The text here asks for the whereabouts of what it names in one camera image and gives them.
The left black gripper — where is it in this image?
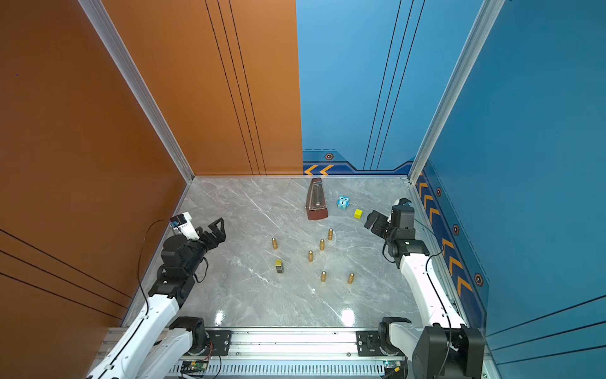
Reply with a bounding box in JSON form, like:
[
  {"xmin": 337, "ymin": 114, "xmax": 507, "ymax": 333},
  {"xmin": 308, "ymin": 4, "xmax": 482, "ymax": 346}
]
[{"xmin": 185, "ymin": 218, "xmax": 225, "ymax": 279}]

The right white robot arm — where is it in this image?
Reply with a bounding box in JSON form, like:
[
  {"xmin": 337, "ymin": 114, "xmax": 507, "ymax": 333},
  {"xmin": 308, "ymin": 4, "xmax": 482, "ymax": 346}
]
[{"xmin": 365, "ymin": 204, "xmax": 485, "ymax": 378}]

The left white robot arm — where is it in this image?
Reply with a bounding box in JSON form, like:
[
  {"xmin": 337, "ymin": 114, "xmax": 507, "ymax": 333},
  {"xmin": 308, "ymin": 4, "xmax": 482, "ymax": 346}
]
[{"xmin": 88, "ymin": 213, "xmax": 227, "ymax": 378}]

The blue owl toy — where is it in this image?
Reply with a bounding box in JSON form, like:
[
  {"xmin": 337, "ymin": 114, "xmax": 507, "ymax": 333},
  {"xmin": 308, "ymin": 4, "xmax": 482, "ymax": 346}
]
[{"xmin": 337, "ymin": 196, "xmax": 350, "ymax": 209}]

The dark red metronome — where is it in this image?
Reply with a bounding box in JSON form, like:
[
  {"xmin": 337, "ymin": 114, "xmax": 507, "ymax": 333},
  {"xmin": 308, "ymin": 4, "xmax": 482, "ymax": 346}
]
[{"xmin": 306, "ymin": 178, "xmax": 328, "ymax": 220}]

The left green circuit board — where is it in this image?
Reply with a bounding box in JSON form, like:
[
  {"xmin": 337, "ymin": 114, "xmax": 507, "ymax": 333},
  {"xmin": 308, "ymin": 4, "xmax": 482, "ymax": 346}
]
[{"xmin": 179, "ymin": 360, "xmax": 208, "ymax": 375}]

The green circuit board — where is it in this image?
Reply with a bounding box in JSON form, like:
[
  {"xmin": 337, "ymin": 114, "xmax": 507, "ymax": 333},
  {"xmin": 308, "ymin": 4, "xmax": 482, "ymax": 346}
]
[
  {"xmin": 382, "ymin": 360, "xmax": 409, "ymax": 379},
  {"xmin": 179, "ymin": 360, "xmax": 208, "ymax": 375}
]

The right green circuit board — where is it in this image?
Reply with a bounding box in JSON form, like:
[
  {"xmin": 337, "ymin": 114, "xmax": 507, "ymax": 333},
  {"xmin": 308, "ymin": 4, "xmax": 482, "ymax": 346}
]
[{"xmin": 382, "ymin": 360, "xmax": 409, "ymax": 379}]

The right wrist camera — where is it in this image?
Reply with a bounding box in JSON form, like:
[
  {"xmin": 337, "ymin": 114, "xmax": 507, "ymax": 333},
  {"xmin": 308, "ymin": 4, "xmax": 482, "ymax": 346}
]
[{"xmin": 390, "ymin": 197, "xmax": 414, "ymax": 229}]

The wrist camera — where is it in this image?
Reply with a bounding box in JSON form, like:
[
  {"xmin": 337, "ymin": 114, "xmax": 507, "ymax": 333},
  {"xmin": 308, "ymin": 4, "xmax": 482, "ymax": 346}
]
[
  {"xmin": 390, "ymin": 197, "xmax": 414, "ymax": 229},
  {"xmin": 169, "ymin": 212, "xmax": 200, "ymax": 240}
]

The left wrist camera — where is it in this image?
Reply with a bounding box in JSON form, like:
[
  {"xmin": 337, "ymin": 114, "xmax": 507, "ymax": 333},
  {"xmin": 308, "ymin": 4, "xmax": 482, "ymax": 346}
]
[{"xmin": 169, "ymin": 212, "xmax": 200, "ymax": 240}]

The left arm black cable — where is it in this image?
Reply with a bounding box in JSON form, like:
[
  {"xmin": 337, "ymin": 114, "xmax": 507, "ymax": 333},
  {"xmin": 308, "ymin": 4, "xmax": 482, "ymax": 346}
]
[{"xmin": 136, "ymin": 219, "xmax": 167, "ymax": 316}]

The left black mount plate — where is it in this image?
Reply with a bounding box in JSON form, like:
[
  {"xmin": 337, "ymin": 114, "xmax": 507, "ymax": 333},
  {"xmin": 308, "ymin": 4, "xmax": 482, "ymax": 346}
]
[{"xmin": 205, "ymin": 329, "xmax": 233, "ymax": 357}]

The black mount plate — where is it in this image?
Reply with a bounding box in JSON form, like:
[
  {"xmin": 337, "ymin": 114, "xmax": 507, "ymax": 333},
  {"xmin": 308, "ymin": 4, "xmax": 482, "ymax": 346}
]
[
  {"xmin": 205, "ymin": 329, "xmax": 233, "ymax": 357},
  {"xmin": 356, "ymin": 330, "xmax": 383, "ymax": 357}
]

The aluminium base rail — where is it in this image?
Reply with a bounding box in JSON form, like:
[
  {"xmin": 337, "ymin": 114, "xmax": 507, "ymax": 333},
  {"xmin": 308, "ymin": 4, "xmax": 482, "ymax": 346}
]
[{"xmin": 89, "ymin": 326, "xmax": 498, "ymax": 379}]

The right black mount plate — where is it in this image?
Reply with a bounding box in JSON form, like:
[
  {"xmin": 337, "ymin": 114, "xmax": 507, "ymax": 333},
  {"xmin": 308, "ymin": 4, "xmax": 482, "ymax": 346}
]
[{"xmin": 356, "ymin": 330, "xmax": 383, "ymax": 357}]

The right aluminium corner post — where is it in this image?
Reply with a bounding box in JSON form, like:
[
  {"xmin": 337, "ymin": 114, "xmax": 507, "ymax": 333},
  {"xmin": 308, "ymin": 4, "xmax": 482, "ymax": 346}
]
[{"xmin": 408, "ymin": 0, "xmax": 505, "ymax": 184}]

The aluminium corner post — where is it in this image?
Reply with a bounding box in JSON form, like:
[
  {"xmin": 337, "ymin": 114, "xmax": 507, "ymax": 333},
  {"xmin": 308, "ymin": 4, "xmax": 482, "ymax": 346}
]
[
  {"xmin": 78, "ymin": 0, "xmax": 195, "ymax": 184},
  {"xmin": 408, "ymin": 0, "xmax": 505, "ymax": 184}
]

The left aluminium corner post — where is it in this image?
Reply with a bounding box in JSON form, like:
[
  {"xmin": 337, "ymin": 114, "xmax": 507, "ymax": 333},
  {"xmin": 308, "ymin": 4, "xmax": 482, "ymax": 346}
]
[{"xmin": 78, "ymin": 0, "xmax": 195, "ymax": 184}]

